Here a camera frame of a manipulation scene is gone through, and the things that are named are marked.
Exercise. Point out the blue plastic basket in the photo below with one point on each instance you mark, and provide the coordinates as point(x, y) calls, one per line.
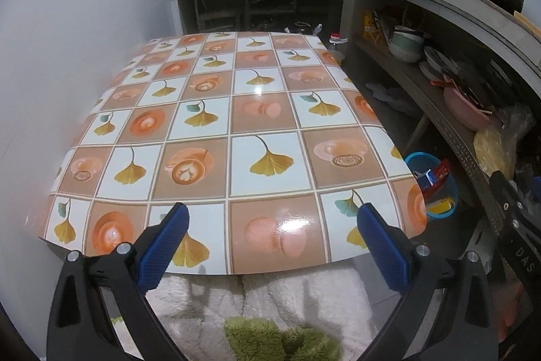
point(448, 185)

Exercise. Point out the blue and white box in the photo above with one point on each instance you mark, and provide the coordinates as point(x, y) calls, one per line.
point(424, 181)

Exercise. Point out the cooking oil bottle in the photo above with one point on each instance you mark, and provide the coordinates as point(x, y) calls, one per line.
point(337, 48)

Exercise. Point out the yellow food bag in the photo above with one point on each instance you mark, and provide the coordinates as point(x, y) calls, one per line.
point(492, 151)

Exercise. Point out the orange snack pack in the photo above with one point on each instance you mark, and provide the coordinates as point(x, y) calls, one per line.
point(371, 27)

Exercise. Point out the wooden cutting board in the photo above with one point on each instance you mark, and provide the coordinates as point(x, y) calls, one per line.
point(528, 22)

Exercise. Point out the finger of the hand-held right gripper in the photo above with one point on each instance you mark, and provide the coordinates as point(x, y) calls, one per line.
point(505, 200)

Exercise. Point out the leaf print tablecloth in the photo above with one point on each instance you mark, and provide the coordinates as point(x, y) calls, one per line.
point(253, 124)

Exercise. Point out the red snack bag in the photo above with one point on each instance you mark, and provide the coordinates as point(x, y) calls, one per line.
point(439, 173)

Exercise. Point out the person's right hand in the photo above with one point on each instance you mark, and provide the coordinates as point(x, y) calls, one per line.
point(513, 310)

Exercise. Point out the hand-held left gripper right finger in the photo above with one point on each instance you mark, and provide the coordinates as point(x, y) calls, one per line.
point(382, 247)

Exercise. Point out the stacked white plates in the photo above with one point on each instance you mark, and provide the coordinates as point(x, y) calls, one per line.
point(433, 65)

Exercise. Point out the pink plastic basin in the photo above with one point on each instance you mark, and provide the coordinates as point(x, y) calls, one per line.
point(465, 111)

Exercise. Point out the stacked pale green bowls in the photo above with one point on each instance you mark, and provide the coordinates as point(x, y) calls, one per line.
point(405, 48)

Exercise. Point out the perforated metal shelf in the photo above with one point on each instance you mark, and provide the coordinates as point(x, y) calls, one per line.
point(427, 90)

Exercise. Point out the green fleece cloth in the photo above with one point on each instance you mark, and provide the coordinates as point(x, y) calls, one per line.
point(274, 340)

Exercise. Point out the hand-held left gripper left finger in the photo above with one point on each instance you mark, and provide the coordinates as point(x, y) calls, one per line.
point(167, 242)

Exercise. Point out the yellow box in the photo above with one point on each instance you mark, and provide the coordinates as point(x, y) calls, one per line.
point(441, 206)

